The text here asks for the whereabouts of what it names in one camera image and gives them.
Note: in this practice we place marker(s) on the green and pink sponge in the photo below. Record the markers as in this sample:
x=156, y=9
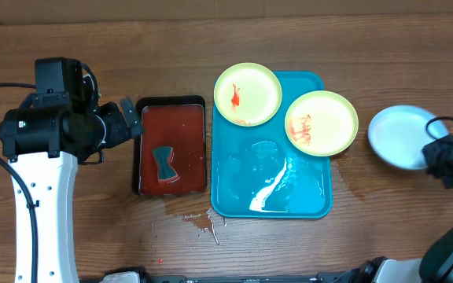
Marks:
x=164, y=156

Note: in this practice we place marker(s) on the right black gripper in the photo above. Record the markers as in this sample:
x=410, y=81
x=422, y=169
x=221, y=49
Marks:
x=437, y=150

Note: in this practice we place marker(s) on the black tray with red water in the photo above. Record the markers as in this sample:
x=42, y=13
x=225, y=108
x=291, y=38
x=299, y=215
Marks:
x=179, y=122

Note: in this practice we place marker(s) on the yellow plate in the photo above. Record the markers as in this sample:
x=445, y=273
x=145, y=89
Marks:
x=321, y=123
x=247, y=94

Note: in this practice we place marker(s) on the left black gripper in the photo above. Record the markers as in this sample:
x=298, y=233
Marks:
x=119, y=134

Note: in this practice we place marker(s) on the teal plastic tray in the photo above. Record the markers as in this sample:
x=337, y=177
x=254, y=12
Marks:
x=258, y=173

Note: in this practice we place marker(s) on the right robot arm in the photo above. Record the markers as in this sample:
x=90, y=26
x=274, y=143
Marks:
x=437, y=263

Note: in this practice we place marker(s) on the light blue plate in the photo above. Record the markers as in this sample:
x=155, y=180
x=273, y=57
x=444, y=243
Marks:
x=398, y=133

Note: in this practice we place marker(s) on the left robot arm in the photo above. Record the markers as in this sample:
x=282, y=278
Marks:
x=44, y=142

